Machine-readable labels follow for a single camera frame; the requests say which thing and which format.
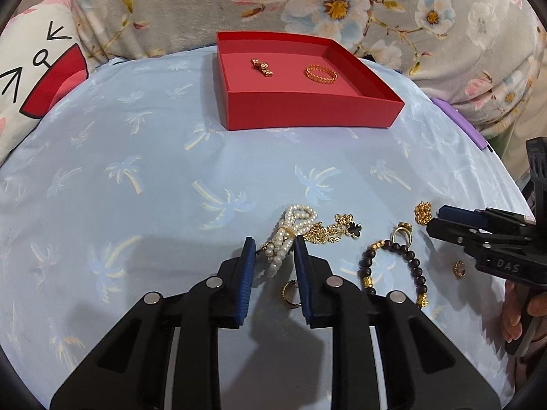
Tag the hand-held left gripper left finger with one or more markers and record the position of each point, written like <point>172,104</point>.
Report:
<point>244,284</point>

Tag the gold flower earring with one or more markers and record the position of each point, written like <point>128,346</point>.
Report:
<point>261,67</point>

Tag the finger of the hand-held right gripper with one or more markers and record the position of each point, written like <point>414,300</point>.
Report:
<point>455,214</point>
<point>446,231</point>

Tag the red cardboard box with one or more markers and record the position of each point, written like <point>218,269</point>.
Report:
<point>299,111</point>

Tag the purple flat object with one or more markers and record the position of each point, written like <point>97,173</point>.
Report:
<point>459,121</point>

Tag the gold cluster pendant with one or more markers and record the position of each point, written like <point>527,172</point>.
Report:
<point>423,212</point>

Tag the grey floral blanket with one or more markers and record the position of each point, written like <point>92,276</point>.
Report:
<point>299,8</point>

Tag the light blue palm-print cloth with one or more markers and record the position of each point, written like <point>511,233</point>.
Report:
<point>128,179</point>

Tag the small gold ear cuff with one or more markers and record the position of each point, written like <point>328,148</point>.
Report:
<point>459,270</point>

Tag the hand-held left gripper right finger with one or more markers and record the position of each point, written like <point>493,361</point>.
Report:
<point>304,284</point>

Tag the gold hoop earring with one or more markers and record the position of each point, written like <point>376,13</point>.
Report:
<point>285,294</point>

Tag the white and red cartoon pillow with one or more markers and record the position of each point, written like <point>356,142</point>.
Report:
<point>25,51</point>

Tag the person's right hand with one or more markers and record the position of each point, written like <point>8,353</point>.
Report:
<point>515,320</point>

